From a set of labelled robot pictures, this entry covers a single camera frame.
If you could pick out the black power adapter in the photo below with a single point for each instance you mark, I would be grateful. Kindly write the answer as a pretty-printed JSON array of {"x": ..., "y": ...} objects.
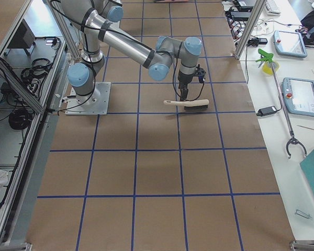
[{"x": 266, "y": 111}]

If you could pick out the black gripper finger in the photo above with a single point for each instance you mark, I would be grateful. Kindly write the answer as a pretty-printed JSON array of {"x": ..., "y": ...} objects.
[{"x": 183, "y": 94}]

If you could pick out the yellow tape roll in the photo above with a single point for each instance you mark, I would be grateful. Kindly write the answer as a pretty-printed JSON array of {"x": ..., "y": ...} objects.
[{"x": 267, "y": 67}]

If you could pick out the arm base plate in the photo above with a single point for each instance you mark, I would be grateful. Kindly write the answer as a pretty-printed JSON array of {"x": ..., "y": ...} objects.
[{"x": 86, "y": 106}]

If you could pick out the aluminium frame post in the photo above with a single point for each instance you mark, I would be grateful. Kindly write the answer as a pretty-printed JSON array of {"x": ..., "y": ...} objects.
[{"x": 255, "y": 14}]

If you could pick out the teach pendant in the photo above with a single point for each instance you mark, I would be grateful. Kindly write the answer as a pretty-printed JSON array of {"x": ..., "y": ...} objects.
[
  {"x": 298, "y": 95},
  {"x": 289, "y": 44}
]

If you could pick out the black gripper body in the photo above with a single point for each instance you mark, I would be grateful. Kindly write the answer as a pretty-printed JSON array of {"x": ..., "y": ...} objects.
[{"x": 184, "y": 79}]

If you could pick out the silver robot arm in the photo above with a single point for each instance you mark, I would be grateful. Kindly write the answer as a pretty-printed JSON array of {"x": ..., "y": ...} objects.
[{"x": 97, "y": 21}]

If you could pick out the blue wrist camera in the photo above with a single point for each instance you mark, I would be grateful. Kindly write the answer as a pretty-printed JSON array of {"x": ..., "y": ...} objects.
[{"x": 200, "y": 74}]

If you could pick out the lower teach pendant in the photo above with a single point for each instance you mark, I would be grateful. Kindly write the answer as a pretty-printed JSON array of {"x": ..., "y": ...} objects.
[{"x": 298, "y": 95}]

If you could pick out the white hand brush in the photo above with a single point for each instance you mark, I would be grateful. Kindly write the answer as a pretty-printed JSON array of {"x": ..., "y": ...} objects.
[{"x": 189, "y": 105}]

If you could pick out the long reacher grabber tool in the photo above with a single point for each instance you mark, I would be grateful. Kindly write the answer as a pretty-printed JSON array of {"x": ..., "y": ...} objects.
[{"x": 268, "y": 58}]

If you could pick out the upper teach pendant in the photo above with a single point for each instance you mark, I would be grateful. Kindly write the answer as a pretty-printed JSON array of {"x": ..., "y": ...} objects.
[{"x": 289, "y": 44}]

